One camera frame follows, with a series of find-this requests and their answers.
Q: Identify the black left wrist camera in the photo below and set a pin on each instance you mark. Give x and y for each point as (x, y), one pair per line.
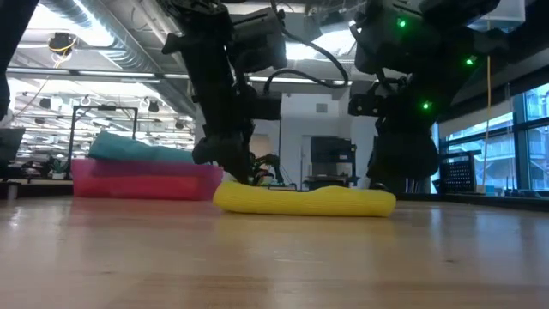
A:
(257, 40)

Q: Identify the pink plastic basket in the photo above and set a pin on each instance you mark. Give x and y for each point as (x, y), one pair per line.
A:
(86, 171)

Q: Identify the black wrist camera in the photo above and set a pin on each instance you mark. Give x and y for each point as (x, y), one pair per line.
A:
(366, 105)
(257, 40)

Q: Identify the black window frame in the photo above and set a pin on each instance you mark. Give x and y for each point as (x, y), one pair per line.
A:
(519, 129)

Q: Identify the black background robot arm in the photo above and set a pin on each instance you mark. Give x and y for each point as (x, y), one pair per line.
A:
(266, 167)

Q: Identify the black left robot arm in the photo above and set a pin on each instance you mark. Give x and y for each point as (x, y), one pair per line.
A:
(17, 43)

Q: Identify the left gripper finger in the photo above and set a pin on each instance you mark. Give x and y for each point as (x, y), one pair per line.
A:
(227, 159)

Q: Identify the long ceiling light fixture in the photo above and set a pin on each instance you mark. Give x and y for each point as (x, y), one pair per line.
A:
(300, 80)
(86, 74)

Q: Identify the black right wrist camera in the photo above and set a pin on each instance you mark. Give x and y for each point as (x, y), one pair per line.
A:
(366, 105)

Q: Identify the yellow microfiber towel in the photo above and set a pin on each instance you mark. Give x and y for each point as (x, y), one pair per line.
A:
(309, 201)

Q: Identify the teal microfiber towel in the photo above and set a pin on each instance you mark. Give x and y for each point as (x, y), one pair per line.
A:
(137, 150)

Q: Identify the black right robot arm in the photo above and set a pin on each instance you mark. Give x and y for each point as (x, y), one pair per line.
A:
(463, 17)

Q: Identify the black background cabinet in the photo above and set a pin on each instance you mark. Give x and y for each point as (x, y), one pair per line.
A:
(330, 154)

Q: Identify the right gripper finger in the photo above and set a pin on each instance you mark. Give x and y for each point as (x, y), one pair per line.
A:
(403, 163)

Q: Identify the dark background monitor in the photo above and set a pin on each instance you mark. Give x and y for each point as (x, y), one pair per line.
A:
(10, 148)

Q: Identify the black background workstation frame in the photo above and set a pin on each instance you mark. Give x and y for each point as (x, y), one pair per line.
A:
(279, 141)
(103, 107)

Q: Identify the black mesh cart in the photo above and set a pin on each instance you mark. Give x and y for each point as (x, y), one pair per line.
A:
(456, 171)

